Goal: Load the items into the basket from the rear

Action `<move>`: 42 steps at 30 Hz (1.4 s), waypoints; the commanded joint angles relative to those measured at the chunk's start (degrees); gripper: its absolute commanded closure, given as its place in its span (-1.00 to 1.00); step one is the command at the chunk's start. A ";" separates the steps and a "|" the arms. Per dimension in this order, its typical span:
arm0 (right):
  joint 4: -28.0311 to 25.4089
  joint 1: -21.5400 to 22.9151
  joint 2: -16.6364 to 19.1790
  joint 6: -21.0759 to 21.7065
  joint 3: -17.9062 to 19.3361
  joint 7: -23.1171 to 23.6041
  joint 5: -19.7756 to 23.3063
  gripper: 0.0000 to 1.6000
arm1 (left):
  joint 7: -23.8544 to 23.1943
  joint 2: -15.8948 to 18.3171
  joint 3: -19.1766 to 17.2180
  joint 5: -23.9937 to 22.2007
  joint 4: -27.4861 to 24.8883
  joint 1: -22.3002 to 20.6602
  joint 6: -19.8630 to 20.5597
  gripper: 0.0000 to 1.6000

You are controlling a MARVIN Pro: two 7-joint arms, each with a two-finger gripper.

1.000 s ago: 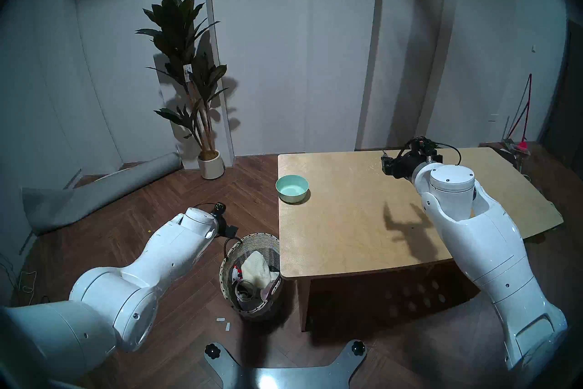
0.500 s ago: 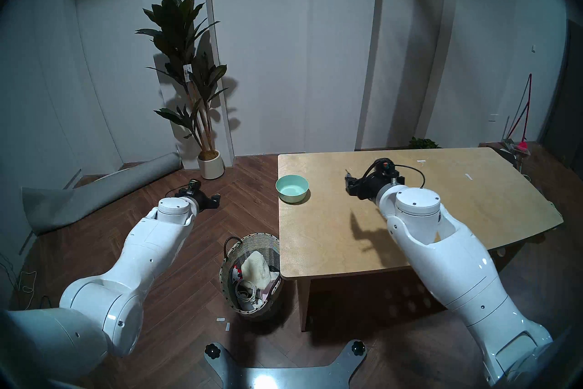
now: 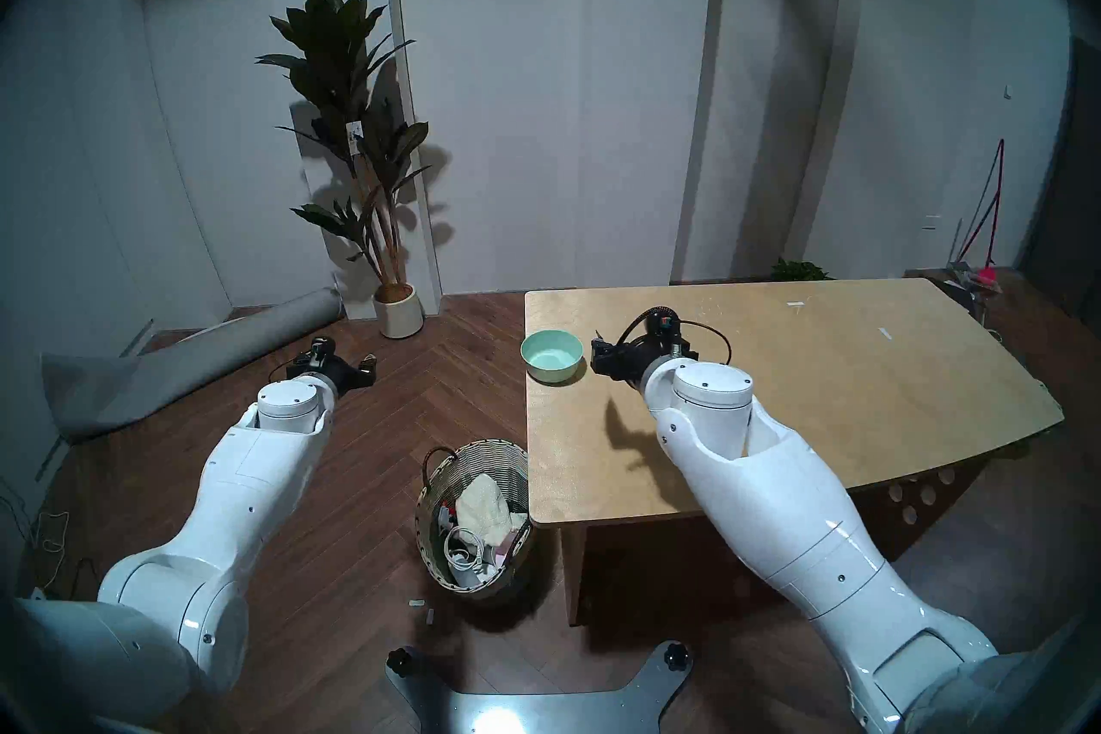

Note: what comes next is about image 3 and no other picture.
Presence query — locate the mint green bowl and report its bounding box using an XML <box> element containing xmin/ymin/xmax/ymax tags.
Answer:
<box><xmin>520</xmin><ymin>329</ymin><xmax>585</xmax><ymax>385</ymax></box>

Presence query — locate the woven wicker basket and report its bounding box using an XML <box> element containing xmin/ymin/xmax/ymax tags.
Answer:
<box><xmin>415</xmin><ymin>440</ymin><xmax>536</xmax><ymax>601</ymax></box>

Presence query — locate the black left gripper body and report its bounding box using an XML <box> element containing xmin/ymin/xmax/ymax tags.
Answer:
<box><xmin>286</xmin><ymin>339</ymin><xmax>378</xmax><ymax>399</ymax></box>

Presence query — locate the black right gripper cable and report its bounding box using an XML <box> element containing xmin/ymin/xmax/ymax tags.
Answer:
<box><xmin>615</xmin><ymin>307</ymin><xmax>733</xmax><ymax>365</ymax></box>

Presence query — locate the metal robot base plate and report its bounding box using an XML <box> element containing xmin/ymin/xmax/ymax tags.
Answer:
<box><xmin>384</xmin><ymin>642</ymin><xmax>696</xmax><ymax>734</ymax></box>

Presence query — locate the cream knitted cloth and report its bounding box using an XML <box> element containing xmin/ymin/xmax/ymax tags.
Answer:
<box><xmin>453</xmin><ymin>473</ymin><xmax>530</xmax><ymax>540</ymax></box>

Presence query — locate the red handled broom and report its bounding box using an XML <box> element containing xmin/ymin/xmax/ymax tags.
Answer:
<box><xmin>956</xmin><ymin>137</ymin><xmax>1006</xmax><ymax>269</ymax></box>

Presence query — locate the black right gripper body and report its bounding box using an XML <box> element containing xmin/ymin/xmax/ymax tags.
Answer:
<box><xmin>591</xmin><ymin>310</ymin><xmax>697</xmax><ymax>390</ymax></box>

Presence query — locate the tall dark green plant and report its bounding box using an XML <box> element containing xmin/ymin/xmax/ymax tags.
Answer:
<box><xmin>255</xmin><ymin>0</ymin><xmax>431</xmax><ymax>291</ymax></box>

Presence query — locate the white plant pot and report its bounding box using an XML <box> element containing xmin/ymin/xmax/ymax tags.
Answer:
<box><xmin>372</xmin><ymin>283</ymin><xmax>425</xmax><ymax>339</ymax></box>

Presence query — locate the rolled grey carpet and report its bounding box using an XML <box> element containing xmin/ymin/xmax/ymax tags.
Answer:
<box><xmin>40</xmin><ymin>287</ymin><xmax>345</xmax><ymax>445</ymax></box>

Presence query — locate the light wooden table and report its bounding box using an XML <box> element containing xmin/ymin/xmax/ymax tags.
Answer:
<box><xmin>524</xmin><ymin>277</ymin><xmax>1065</xmax><ymax>627</ymax></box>

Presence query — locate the black floor cable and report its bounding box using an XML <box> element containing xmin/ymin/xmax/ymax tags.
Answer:
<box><xmin>39</xmin><ymin>556</ymin><xmax>102</xmax><ymax>604</ymax></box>

